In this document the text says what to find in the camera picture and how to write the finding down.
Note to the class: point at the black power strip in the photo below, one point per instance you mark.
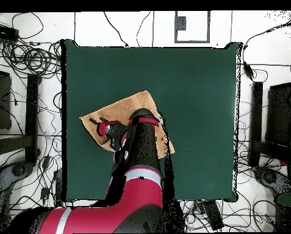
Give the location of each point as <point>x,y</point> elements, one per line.
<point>3,33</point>
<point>213,215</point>

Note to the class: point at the tan terry towel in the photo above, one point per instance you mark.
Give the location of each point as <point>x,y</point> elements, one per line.
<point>125,104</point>

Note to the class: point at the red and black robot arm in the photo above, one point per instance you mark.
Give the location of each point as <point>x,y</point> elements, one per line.
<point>140,195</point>

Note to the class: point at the dark green table cloth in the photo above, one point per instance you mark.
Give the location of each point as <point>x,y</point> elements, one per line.
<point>196,97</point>

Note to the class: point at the dark grey tripod base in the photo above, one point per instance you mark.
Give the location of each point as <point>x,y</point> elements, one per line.
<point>3,180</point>
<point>269,178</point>

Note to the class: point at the black box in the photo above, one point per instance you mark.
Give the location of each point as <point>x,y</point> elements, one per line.
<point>279,114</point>
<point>2,102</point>

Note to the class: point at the black stand base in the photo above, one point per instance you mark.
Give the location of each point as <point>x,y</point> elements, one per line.
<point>32,117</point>
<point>257,121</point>

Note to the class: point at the small grey square plate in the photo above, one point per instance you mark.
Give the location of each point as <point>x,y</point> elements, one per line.
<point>181,23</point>

